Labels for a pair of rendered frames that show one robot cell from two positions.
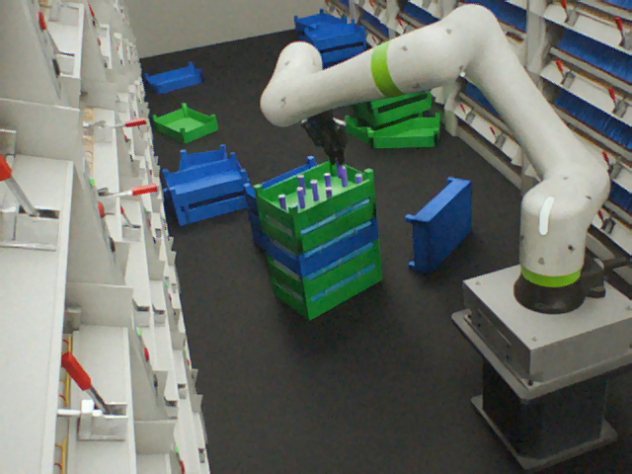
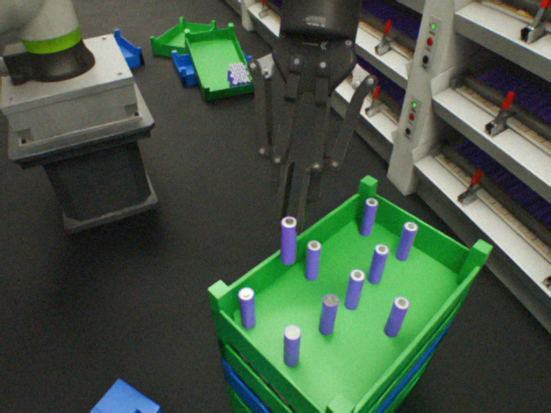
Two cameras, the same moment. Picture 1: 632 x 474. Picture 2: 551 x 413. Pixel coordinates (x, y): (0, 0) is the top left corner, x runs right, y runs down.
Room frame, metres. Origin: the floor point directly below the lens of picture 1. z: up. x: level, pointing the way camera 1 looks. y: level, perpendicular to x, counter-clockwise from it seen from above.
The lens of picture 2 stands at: (2.21, -0.17, 0.79)
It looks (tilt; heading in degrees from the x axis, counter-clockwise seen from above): 43 degrees down; 169
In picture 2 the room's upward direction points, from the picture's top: straight up
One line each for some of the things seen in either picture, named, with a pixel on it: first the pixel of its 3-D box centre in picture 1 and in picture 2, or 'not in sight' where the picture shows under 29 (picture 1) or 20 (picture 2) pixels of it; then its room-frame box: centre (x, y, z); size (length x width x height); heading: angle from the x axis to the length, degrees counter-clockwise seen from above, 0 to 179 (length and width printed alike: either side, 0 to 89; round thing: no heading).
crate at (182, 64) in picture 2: not in sight; (211, 62); (0.49, -0.12, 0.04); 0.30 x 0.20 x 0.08; 101
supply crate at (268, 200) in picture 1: (314, 190); (354, 286); (1.93, -0.01, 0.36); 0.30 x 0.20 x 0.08; 123
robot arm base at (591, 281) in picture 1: (573, 276); (32, 59); (1.25, -0.54, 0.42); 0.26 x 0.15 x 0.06; 100
